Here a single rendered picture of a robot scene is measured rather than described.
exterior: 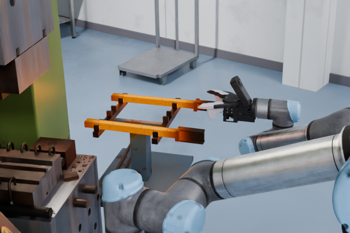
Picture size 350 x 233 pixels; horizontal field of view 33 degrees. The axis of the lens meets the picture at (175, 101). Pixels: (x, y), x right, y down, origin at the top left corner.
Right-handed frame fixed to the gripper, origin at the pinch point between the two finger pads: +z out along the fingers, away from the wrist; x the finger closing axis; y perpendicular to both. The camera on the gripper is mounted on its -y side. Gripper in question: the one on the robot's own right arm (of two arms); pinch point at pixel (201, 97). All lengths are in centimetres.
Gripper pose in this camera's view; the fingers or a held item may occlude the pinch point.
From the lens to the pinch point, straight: 217.8
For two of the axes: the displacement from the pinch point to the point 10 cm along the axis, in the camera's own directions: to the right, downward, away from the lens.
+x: 2.7, -3.9, 8.8
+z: -9.6, -0.9, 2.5
